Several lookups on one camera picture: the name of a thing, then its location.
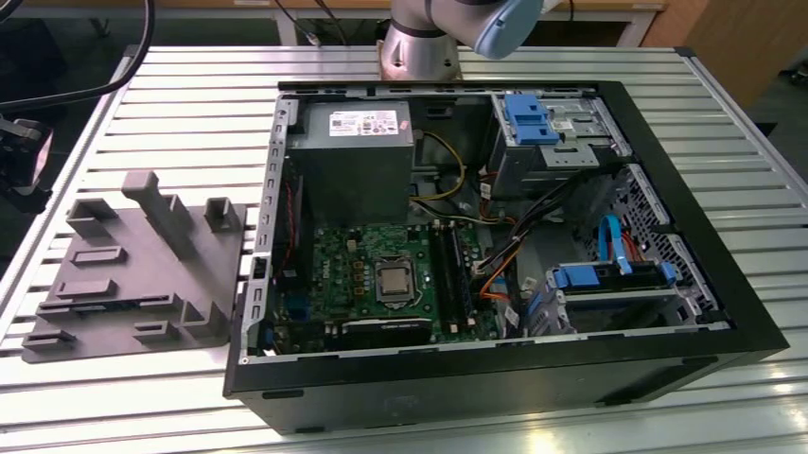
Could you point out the dark RAM stick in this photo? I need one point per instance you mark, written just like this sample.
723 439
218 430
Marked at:
464 284
105 307

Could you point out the grey parts rack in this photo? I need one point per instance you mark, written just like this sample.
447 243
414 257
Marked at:
151 265

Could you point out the grey power supply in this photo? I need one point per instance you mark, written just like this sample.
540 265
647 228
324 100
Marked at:
353 179

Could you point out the green motherboard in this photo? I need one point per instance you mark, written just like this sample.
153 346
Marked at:
338 246

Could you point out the silver CPU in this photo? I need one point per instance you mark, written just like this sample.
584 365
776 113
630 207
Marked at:
394 279

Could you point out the CPU socket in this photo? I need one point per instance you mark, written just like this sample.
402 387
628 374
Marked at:
394 301

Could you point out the black graphics card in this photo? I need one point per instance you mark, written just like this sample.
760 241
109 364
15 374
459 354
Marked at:
385 331

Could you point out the blue drive bay latch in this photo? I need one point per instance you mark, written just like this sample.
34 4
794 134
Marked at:
527 118

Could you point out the grey metal drive cage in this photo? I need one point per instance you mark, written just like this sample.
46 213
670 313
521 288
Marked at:
568 161

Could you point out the black PC case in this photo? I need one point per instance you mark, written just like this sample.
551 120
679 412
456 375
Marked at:
505 392

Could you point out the hard disk in blue carrier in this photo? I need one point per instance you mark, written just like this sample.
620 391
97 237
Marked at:
581 276

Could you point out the wooden cabinet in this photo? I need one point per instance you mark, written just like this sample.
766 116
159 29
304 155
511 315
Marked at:
746 42

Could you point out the dark chair base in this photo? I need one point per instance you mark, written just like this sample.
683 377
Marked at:
796 75

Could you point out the blue plastic drive rail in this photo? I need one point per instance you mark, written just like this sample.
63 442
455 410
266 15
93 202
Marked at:
537 302

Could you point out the white frame desk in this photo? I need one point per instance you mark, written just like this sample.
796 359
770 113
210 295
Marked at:
640 28

